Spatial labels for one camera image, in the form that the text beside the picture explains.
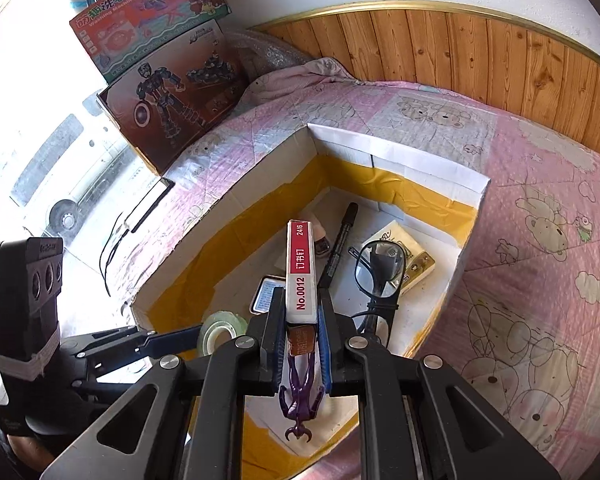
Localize yellow tissue pack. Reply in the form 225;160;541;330
365;219;437;297

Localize black framed glasses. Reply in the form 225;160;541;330
347;240;411;351

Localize red and white staple box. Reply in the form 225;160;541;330
282;219;322;358

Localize robot figure toy box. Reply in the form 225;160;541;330
96;21;251;173

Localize black marker pen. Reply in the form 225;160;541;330
317;202;359;291

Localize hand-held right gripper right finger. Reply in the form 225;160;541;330
318;291;563;480

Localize greenish tape roll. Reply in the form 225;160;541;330
198;310;246;358

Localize pink stapler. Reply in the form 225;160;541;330
305;215;333;259

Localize white cardboard box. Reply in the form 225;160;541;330
129;122;492;476

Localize clear bubble wrap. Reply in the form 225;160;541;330
225;27;311;81

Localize colourful toy box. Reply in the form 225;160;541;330
69;0;233;83

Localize printed pink blanket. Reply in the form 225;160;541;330
100;57;600;480

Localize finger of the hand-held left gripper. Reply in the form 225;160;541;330
59;324;157;359
79;326;204;387

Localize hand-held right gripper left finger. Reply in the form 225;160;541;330
40;287;288;480

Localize white van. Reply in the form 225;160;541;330
10;95;146;241

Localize purple toy figure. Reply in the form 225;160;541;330
279;352;326;443

